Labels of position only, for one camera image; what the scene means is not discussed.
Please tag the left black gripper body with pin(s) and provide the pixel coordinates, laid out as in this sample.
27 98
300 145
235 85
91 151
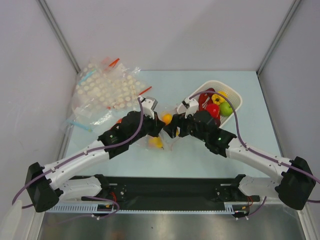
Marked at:
149 126

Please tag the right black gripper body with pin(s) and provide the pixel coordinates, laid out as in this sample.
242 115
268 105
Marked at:
176 125

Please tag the pink dotted zip bag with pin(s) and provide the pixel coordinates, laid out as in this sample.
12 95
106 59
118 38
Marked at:
168 142

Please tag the yellow pear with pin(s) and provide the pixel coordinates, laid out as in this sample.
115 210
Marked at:
155 143

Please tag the red apple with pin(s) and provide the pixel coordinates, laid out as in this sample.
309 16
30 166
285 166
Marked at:
214 110

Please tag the yellow bell pepper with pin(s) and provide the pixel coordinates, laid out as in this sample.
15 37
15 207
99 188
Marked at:
217 99

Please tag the orange yellow mango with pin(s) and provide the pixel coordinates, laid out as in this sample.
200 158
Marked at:
167 118

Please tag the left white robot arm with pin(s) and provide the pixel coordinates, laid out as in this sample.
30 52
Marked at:
44 183

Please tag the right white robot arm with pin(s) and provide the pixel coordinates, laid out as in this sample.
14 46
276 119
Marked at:
289 180

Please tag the pile of zip bags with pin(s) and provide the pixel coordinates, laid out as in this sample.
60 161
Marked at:
103 88

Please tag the red lobster toy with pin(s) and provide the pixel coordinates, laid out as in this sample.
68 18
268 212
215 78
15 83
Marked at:
205 99

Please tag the green apple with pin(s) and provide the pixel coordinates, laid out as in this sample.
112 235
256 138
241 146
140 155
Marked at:
225 109

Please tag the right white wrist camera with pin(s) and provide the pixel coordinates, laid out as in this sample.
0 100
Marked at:
191 106

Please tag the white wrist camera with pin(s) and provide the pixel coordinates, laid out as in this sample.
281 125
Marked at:
191 106
148 105

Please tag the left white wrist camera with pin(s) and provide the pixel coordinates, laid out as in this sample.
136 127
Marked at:
148 105

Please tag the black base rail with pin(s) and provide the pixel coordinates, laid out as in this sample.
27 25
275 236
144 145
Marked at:
172 194

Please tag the white slotted cable duct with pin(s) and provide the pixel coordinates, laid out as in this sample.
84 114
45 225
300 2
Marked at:
84 208

